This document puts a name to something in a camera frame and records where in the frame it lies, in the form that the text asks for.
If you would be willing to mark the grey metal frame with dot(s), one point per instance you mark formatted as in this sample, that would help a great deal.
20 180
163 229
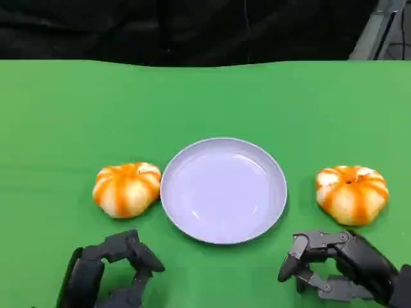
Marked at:
375 32

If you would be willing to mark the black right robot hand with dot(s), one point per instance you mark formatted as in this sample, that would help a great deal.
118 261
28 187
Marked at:
359 260

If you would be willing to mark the orange and white bread roll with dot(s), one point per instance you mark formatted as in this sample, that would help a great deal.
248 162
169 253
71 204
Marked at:
125 192
351 197

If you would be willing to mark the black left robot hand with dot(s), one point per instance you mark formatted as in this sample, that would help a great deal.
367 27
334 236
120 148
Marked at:
83 272

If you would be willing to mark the lilac plate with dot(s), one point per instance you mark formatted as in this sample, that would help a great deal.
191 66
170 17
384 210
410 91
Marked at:
223 192

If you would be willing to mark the black backdrop cloth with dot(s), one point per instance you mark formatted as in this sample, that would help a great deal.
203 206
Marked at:
128 29

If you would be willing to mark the green table cloth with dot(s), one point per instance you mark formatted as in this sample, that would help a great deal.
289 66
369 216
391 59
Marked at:
96 112

